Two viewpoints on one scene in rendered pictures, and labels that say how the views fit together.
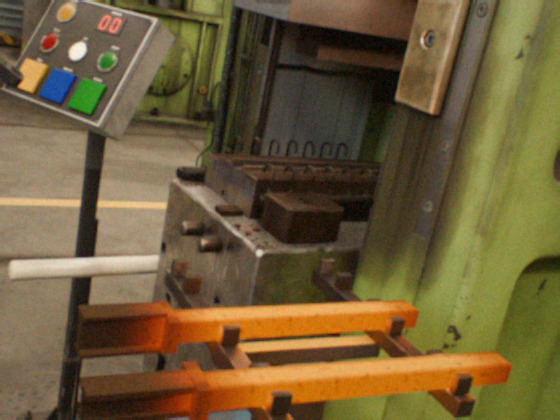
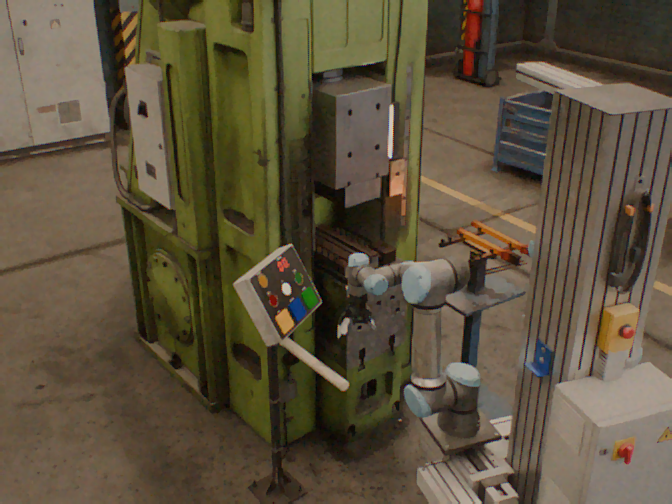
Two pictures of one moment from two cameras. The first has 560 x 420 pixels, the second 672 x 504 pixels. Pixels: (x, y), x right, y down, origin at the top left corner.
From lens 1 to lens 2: 3.79 m
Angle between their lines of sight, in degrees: 86
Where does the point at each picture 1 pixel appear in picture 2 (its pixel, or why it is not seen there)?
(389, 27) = not seen: hidden behind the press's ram
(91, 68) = (297, 288)
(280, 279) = not seen: hidden behind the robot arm
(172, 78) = not seen: outside the picture
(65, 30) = (271, 288)
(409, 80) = (394, 188)
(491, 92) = (411, 177)
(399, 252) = (397, 235)
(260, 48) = (303, 221)
